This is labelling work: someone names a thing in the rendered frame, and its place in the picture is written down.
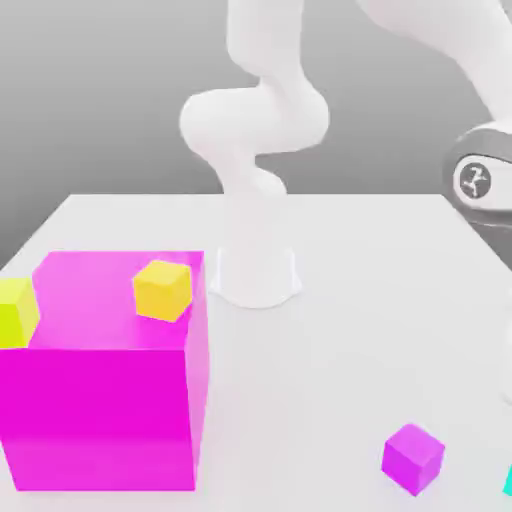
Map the small orange cube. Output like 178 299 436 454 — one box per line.
132 259 193 324

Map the small purple cube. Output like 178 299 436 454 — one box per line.
380 422 446 498

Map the small yellow-green cube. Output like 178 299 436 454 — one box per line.
0 276 41 350

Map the large magenta box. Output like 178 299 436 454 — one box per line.
0 250 211 493

